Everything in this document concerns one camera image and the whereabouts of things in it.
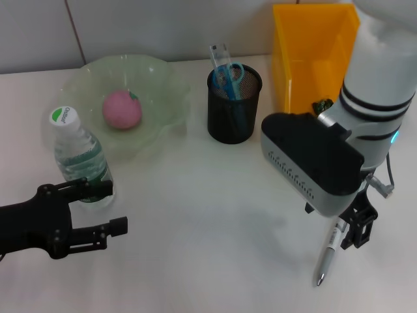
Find grey white ballpoint pen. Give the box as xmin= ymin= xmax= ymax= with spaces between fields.
xmin=314 ymin=217 xmax=348 ymax=287

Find yellow plastic bin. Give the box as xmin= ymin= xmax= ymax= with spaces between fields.
xmin=272 ymin=3 xmax=362 ymax=115

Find blue capped scissors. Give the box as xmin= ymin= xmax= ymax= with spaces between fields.
xmin=212 ymin=61 xmax=251 ymax=133

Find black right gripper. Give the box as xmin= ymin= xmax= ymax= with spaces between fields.
xmin=338 ymin=179 xmax=379 ymax=251

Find pink toy peach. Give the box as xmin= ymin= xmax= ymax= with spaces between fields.
xmin=102 ymin=90 xmax=143 ymax=131

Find green plastic wad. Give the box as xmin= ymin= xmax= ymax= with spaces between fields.
xmin=311 ymin=97 xmax=334 ymax=115

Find black mesh pen holder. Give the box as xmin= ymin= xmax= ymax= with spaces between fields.
xmin=207 ymin=63 xmax=263 ymax=145

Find clear plastic ruler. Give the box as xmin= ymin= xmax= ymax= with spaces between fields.
xmin=208 ymin=42 xmax=242 ymax=100

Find green glass fruit plate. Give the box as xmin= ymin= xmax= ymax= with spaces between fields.
xmin=44 ymin=53 xmax=193 ymax=160

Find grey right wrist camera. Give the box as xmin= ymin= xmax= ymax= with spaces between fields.
xmin=260 ymin=112 xmax=366 ymax=218

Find clear green-label plastic bottle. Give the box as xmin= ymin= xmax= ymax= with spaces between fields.
xmin=48 ymin=106 xmax=117 ymax=211

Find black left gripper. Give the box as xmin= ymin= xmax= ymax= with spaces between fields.
xmin=0 ymin=177 xmax=128 ymax=261

